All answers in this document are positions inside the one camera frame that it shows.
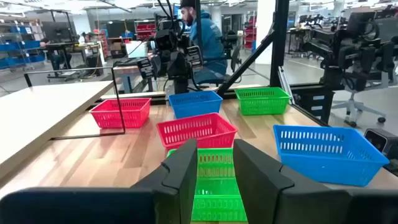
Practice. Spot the gray swivel chair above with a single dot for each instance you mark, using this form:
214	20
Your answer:
357	107

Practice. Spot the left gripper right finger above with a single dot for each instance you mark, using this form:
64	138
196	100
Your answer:
264	186

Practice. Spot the black office chair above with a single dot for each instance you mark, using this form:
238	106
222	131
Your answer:
235	59

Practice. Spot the small wooden desk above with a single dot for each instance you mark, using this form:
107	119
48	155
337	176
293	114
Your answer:
130	70

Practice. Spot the black drawer unit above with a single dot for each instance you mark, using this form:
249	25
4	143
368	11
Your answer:
308	104

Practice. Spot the wooden shelf with black frame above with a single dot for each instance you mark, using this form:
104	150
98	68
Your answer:
46	109

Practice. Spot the rack with red bins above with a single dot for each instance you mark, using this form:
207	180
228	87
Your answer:
145	29
250	32

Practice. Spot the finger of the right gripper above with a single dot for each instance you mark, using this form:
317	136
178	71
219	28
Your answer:
145	68
195	56

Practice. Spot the metal rack with blue bins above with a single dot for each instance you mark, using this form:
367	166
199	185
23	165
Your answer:
18	46

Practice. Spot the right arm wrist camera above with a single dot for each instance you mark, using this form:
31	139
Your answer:
163	39

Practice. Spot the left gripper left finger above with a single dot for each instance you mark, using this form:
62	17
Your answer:
174	186

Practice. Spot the black aluminium rig frame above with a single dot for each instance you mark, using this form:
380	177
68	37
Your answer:
280	37

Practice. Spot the blue plastic basket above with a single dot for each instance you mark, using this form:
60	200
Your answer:
329	161
194	105

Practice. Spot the small black camera box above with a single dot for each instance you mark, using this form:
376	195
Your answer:
381	141

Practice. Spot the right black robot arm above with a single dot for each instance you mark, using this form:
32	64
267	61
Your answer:
181	85

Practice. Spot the black computer monitor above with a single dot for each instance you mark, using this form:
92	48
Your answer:
57	31

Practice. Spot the person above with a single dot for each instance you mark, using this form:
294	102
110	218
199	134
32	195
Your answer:
211	40

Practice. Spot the red plastic basket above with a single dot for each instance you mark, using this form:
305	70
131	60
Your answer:
199	130
136	113

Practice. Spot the green plastic basket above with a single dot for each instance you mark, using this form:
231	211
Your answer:
262	102
216	186

